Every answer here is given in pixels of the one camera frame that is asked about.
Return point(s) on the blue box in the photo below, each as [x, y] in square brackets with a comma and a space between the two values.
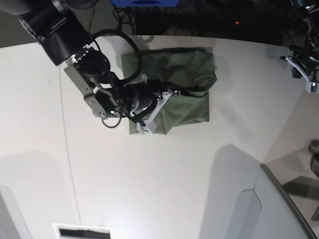
[145, 3]

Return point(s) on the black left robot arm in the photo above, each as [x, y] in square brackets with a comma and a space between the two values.
[308, 11]

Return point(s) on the grey metal rail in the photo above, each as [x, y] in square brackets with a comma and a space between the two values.
[303, 224]

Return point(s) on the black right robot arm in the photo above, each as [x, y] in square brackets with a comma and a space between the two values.
[64, 39]

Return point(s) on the black table leg post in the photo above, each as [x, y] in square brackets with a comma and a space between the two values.
[141, 20]

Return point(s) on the metal cylinder fixture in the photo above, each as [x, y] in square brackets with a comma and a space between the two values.
[313, 149]

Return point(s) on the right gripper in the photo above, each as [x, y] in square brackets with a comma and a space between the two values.
[140, 99]

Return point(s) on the green t-shirt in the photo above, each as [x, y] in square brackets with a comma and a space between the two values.
[188, 70]

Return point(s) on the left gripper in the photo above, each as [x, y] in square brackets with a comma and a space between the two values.
[307, 58]

